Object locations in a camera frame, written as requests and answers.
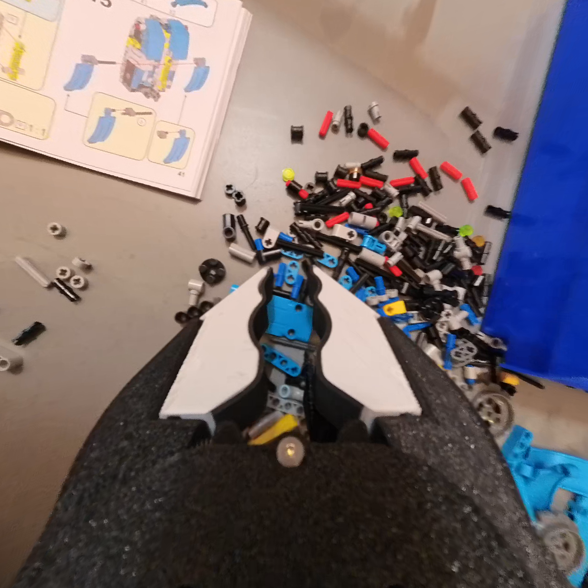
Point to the black connector pin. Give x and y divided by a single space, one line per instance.
28 333

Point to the grey desk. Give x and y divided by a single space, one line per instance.
138 257

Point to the blue plastic bin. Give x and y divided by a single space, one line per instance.
542 229

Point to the pile of toy building pieces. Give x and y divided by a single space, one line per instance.
367 229

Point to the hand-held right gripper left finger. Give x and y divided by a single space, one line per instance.
216 363

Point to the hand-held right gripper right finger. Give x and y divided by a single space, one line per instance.
367 363

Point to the short black pin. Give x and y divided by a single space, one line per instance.
68 291

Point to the light blue rectangular panel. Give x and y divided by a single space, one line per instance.
289 317

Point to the light grey holed connector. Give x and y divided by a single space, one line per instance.
9 360

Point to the instruction booklet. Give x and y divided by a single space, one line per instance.
115 138

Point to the grey toy wheel hub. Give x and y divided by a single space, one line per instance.
494 411
560 542

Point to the small grey bush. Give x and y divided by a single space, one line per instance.
62 272
78 281
81 263
57 228

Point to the large light blue frame piece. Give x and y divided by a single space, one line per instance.
542 468

